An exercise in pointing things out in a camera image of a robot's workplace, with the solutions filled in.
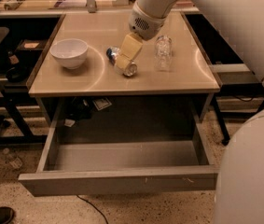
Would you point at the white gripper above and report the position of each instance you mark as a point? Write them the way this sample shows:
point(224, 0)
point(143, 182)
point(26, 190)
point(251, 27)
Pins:
point(145, 25)

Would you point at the blue silver redbull can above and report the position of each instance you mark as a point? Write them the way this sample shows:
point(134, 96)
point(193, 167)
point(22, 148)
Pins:
point(122, 64)

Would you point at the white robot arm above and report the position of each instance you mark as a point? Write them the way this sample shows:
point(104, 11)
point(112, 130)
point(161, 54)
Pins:
point(239, 194)

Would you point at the grey open top drawer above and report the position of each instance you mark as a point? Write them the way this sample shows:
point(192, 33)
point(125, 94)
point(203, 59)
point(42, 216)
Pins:
point(137, 145)

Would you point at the beige top desk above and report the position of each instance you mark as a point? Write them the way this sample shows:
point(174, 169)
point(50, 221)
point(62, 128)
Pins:
point(155, 94)

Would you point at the clear plastic bottle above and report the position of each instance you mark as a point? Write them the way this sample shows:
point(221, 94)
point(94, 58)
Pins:
point(163, 53)

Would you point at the white paper tag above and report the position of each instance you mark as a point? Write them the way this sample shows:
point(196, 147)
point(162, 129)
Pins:
point(101, 103)

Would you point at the white ceramic bowl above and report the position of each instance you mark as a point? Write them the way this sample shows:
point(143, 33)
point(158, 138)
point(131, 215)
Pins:
point(70, 53)

